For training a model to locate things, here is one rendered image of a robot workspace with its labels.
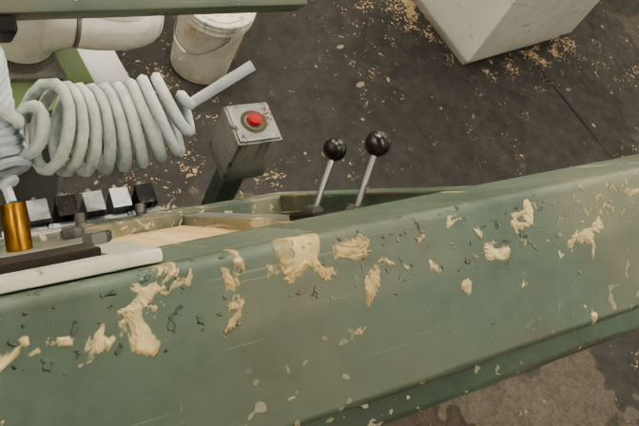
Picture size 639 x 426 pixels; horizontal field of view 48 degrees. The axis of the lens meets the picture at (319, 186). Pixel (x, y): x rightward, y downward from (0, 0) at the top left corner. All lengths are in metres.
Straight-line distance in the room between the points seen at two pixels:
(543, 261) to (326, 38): 3.04
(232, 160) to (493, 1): 2.05
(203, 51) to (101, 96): 2.42
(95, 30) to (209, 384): 1.50
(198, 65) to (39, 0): 2.54
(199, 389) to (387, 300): 0.12
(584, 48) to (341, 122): 1.79
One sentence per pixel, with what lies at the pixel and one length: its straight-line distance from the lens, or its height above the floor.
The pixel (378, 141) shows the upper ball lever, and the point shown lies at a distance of 1.00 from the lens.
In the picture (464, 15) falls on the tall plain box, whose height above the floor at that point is 0.22.
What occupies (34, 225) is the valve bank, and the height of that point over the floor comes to 0.74.
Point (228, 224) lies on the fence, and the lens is 1.36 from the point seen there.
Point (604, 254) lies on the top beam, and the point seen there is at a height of 1.93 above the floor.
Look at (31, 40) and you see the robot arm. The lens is 1.81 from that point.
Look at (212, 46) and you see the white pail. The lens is 2.87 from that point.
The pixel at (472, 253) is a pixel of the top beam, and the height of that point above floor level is 1.95.
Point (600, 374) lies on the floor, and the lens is 3.21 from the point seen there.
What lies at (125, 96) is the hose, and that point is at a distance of 0.49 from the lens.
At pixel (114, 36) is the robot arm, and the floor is 0.95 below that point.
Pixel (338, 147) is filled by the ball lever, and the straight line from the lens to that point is 1.10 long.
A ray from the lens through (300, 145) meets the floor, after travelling 3.00.
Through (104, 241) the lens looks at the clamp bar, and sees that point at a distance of 0.44.
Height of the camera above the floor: 2.28
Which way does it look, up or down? 51 degrees down
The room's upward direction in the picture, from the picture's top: 33 degrees clockwise
